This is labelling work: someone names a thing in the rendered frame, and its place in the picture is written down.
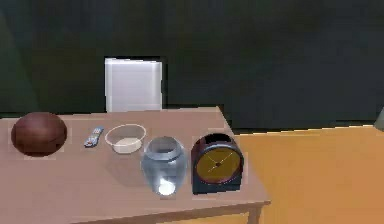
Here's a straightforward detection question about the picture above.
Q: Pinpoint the white box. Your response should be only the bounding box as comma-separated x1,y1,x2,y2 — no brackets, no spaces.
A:
104,57,164,113

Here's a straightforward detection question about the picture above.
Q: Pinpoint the clear glass vase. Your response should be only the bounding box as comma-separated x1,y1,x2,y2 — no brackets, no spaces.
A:
140,136,186,197

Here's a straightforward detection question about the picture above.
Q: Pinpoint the white bowl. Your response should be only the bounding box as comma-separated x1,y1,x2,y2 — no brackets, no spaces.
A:
104,123,147,155

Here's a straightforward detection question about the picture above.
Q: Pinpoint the dark alarm clock yellow face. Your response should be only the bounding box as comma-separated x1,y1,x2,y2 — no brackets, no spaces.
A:
190,132,245,195

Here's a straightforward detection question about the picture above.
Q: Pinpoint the grey remote control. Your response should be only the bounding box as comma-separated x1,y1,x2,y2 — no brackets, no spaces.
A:
83,126,105,148

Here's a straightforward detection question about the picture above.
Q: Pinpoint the dark red-brown ball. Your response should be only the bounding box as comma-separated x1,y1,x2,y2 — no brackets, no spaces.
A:
10,111,68,158

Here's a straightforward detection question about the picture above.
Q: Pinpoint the grey object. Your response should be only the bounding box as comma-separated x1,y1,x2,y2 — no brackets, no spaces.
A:
373,107,384,132

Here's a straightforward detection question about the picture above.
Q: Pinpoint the brown wooden table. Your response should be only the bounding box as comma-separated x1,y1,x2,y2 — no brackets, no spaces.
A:
0,106,272,224

